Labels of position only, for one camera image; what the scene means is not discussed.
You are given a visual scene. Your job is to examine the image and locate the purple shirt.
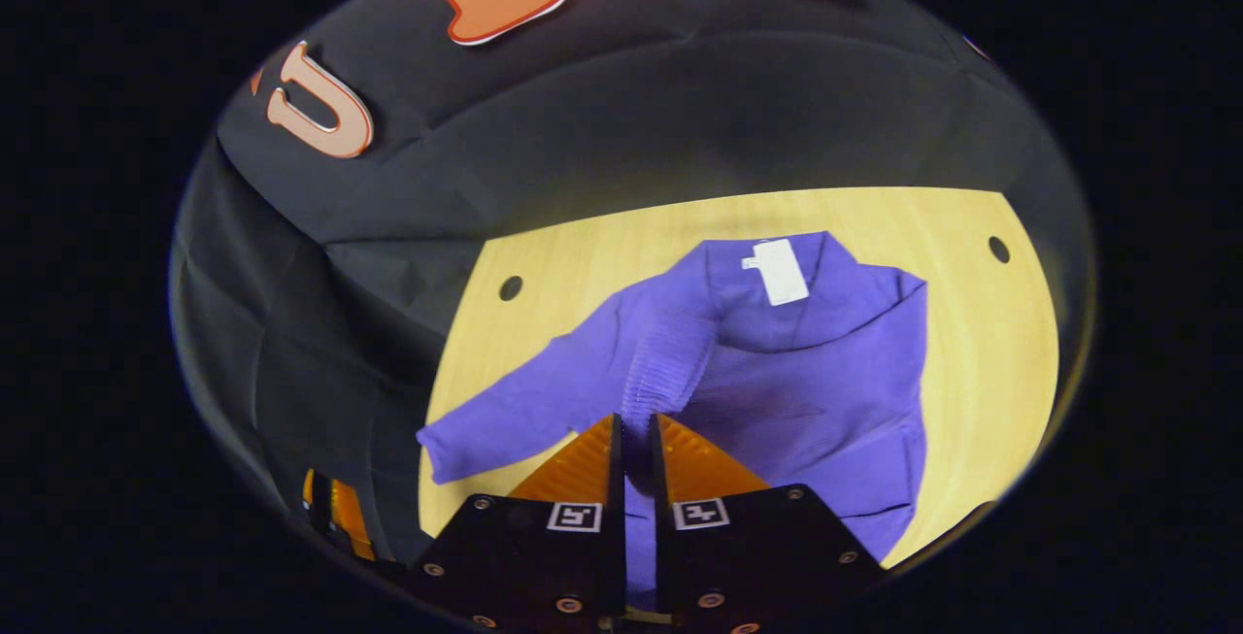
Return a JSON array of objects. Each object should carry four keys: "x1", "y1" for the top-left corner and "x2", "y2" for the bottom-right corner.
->
[{"x1": 416, "y1": 230, "x2": 929, "y2": 611}]

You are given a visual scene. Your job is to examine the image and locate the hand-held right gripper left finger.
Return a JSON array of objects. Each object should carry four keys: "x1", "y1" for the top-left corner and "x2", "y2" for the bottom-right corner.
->
[{"x1": 403, "y1": 413, "x2": 624, "y2": 631}]

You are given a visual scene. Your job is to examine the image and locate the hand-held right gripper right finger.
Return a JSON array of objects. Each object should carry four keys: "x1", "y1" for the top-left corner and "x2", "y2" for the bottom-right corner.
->
[{"x1": 649, "y1": 413, "x2": 887, "y2": 633}]

